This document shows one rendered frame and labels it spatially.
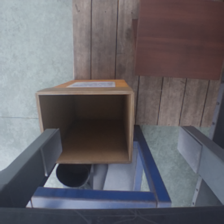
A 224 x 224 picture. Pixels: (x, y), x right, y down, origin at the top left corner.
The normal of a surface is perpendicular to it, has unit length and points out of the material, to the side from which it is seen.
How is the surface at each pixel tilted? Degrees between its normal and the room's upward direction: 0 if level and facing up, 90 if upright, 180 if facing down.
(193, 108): 0
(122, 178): 0
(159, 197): 90
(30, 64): 0
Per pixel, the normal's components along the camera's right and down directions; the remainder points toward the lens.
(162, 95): -0.01, 0.29
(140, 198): 0.04, -0.96
